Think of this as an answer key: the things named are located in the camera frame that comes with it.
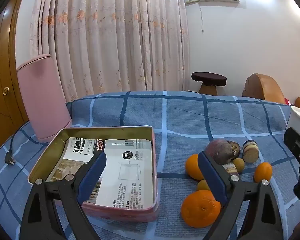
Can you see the brass door knob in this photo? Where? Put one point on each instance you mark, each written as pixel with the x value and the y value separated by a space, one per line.
pixel 6 90

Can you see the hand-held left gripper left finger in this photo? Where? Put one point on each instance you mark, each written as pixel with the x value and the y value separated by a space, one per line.
pixel 93 177

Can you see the white paper cup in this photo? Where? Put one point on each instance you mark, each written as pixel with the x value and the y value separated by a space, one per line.
pixel 296 122

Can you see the pink floral curtain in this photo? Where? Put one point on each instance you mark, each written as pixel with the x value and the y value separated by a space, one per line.
pixel 110 40

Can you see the dark brown round fruit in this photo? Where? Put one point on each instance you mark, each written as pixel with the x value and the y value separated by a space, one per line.
pixel 235 148

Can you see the wooden stool with dark cushion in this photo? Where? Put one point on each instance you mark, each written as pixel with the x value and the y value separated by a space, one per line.
pixel 208 78

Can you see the purple passion fruit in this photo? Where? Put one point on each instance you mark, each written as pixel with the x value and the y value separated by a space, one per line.
pixel 218 150

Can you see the medium orange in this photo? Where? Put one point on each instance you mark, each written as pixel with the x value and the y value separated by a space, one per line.
pixel 192 167

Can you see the pink cylinder container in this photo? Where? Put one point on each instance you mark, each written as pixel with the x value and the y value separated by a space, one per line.
pixel 42 97

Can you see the large orange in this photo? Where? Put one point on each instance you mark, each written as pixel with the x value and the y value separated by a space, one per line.
pixel 200 210

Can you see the wooden door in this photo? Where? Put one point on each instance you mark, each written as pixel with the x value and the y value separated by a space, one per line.
pixel 2 67

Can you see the small orange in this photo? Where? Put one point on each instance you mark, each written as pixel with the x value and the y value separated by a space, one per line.
pixel 263 172

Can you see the blue plaid blanket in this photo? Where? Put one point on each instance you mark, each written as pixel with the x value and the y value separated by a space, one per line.
pixel 190 115

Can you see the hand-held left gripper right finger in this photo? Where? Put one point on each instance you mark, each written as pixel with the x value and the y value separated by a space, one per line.
pixel 212 177

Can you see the brown leather armchair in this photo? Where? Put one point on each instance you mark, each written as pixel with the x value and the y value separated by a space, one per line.
pixel 262 87

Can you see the printed paper leaflet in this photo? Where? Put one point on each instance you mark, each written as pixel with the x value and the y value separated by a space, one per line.
pixel 130 165

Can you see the metal tin box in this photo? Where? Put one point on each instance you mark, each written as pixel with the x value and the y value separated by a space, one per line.
pixel 150 212

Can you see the tan longan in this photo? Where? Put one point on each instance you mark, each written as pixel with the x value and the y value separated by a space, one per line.
pixel 202 185
pixel 238 165

